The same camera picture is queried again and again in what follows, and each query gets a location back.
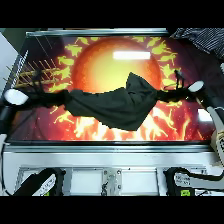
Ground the striped garment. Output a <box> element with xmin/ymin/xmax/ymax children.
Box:
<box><xmin>170</xmin><ymin>28</ymin><xmax>224</xmax><ymax>61</ymax></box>

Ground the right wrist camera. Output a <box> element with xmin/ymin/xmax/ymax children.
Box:
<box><xmin>173</xmin><ymin>68</ymin><xmax>186</xmax><ymax>90</ymax></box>

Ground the yellow wooden peg rack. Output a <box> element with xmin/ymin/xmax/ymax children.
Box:
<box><xmin>3</xmin><ymin>59</ymin><xmax>60</xmax><ymax>90</ymax></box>

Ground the silver frame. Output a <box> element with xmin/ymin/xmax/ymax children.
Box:
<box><xmin>0</xmin><ymin>28</ymin><xmax>224</xmax><ymax>197</ymax></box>

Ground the black long-sleeved shirt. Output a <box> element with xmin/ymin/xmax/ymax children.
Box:
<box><xmin>63</xmin><ymin>71</ymin><xmax>160</xmax><ymax>132</ymax></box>

